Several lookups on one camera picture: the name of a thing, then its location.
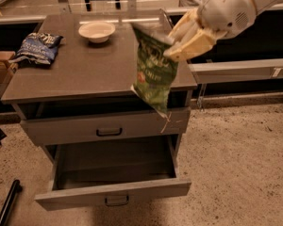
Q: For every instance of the open grey middle drawer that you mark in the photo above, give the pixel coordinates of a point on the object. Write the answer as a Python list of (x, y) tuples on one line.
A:
[(113, 173)]

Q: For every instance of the cardboard box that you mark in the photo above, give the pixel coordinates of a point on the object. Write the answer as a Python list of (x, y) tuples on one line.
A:
[(7, 69)]

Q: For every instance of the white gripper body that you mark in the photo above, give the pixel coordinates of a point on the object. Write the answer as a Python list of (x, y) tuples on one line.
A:
[(226, 10)]

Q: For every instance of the white bowl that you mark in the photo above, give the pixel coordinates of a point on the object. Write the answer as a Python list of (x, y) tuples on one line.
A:
[(96, 32)]

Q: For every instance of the black pole on floor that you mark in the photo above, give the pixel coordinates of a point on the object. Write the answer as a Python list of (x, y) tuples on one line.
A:
[(14, 190)]

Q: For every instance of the grey drawer cabinet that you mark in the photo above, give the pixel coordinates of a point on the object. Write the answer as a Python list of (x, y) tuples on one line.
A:
[(88, 79)]

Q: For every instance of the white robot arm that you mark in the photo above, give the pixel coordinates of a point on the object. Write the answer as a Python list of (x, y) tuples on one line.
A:
[(201, 27)]

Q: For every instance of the blue chip bag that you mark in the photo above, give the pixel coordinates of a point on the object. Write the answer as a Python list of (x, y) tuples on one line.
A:
[(40, 48)]

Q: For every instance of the green jalapeno chip bag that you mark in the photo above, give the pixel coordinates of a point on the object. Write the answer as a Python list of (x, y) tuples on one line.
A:
[(155, 72)]

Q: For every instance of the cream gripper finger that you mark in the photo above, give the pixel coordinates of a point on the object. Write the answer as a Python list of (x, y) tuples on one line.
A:
[(200, 43), (186, 29)]

